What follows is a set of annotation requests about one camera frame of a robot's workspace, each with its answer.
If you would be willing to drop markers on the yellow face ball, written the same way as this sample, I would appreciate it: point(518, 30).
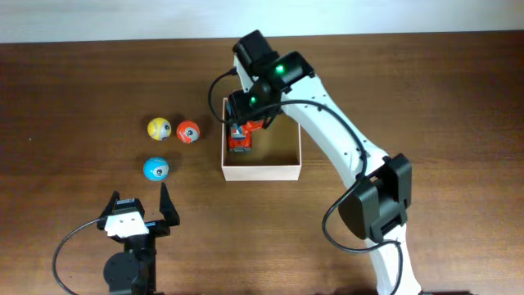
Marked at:
point(159, 129)

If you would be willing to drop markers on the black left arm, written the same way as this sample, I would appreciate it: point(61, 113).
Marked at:
point(133, 270)

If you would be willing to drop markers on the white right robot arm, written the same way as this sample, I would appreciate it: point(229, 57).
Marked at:
point(379, 187)

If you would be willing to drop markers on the red toy truck yellow crane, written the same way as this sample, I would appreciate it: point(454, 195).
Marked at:
point(239, 138)

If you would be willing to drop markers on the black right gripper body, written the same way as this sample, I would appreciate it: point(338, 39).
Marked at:
point(248, 102)

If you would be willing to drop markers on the red toy fire truck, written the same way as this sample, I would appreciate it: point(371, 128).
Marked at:
point(254, 125)

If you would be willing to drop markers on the blue face ball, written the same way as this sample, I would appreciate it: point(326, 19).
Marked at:
point(155, 169)

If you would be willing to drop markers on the red face ball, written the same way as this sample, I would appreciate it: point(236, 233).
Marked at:
point(188, 132)

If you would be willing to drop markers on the white cardboard box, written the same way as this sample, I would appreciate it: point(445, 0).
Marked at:
point(275, 154)

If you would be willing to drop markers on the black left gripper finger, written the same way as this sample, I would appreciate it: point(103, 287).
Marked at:
point(166, 207)
point(108, 210)

